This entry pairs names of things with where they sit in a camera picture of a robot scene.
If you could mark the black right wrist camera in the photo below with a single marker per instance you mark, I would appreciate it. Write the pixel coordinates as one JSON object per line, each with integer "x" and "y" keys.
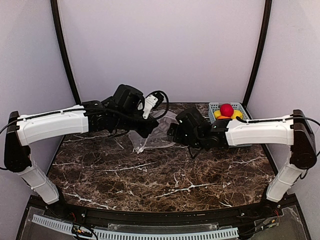
{"x": 191, "y": 118}

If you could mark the clear zip top bag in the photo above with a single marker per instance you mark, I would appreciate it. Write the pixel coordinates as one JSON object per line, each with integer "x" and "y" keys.
{"x": 158, "y": 137}

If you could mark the black frame post right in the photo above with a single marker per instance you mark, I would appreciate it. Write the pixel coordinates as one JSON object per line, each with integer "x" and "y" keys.
{"x": 259, "y": 52}

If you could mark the red apple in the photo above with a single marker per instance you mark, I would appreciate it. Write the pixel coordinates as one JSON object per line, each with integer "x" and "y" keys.
{"x": 226, "y": 110}

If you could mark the light blue perforated basket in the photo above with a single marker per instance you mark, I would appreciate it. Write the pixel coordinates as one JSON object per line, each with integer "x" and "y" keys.
{"x": 219, "y": 127}

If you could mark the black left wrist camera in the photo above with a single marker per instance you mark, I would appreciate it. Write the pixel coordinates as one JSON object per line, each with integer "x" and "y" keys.
{"x": 152, "y": 101}

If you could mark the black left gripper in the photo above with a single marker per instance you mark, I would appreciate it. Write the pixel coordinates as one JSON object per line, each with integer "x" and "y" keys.
{"x": 149, "y": 127}

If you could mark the black frame post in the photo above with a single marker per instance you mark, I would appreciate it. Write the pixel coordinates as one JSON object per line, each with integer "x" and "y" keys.
{"x": 63, "y": 50}
{"x": 259, "y": 52}

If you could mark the black front rail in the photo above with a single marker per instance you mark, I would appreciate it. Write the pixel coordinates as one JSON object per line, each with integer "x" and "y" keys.
{"x": 243, "y": 217}

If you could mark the orange fruit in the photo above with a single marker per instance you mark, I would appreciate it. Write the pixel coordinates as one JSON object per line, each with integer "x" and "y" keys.
{"x": 222, "y": 117}

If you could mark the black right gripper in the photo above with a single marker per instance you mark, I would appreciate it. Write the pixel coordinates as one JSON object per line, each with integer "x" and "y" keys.
{"x": 172, "y": 133}

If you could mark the light blue cable duct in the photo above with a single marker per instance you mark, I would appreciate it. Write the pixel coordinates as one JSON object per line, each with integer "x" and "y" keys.
{"x": 137, "y": 232}

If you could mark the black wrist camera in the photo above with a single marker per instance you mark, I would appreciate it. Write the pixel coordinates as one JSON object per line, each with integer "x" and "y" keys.
{"x": 191, "y": 118}
{"x": 152, "y": 101}

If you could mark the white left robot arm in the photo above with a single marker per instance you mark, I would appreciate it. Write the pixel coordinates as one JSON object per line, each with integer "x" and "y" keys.
{"x": 23, "y": 131}

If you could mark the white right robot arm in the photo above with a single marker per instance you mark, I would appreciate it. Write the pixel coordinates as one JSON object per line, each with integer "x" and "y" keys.
{"x": 289, "y": 140}

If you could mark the black frame post left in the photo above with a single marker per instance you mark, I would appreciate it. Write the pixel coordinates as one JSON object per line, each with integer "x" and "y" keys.
{"x": 63, "y": 50}

